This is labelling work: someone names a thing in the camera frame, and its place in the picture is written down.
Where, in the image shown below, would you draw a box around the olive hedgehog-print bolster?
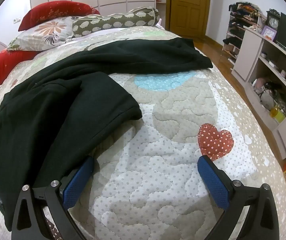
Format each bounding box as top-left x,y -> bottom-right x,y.
72,7 -> 160,38

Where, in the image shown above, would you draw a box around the black pants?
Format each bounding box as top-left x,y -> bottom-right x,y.
0,37 -> 213,232

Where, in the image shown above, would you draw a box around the black cable bundle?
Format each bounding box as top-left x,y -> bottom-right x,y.
260,81 -> 283,102

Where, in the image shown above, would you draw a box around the black ornate clock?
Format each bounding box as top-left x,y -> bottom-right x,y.
266,9 -> 281,29

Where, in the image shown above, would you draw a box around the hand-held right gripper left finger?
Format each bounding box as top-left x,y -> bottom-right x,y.
11,156 -> 95,240

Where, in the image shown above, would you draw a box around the white flower-print pillow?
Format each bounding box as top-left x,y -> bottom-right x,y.
7,16 -> 83,52

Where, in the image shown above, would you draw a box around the red star-print pillow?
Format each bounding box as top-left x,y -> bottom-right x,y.
0,50 -> 40,109

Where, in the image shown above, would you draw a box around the shoe rack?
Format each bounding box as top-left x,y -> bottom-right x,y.
221,2 -> 266,65

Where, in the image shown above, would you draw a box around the wooden door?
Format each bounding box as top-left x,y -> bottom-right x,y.
166,0 -> 212,39

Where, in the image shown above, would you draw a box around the red floral pillow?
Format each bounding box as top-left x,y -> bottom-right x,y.
18,1 -> 101,32

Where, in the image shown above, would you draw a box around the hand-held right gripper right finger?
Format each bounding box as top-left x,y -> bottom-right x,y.
197,155 -> 282,240

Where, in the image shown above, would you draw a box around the quilted heart-pattern bedspread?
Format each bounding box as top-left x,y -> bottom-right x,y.
0,26 -> 286,240

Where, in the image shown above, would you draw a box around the yellow bottle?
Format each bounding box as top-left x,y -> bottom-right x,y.
270,106 -> 286,123

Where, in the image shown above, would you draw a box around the pink shelf item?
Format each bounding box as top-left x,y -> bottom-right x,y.
254,78 -> 267,90

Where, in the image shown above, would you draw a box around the beige media cabinet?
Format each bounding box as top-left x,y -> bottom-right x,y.
231,26 -> 286,159

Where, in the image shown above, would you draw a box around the purple clock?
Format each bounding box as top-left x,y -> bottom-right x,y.
261,26 -> 277,40

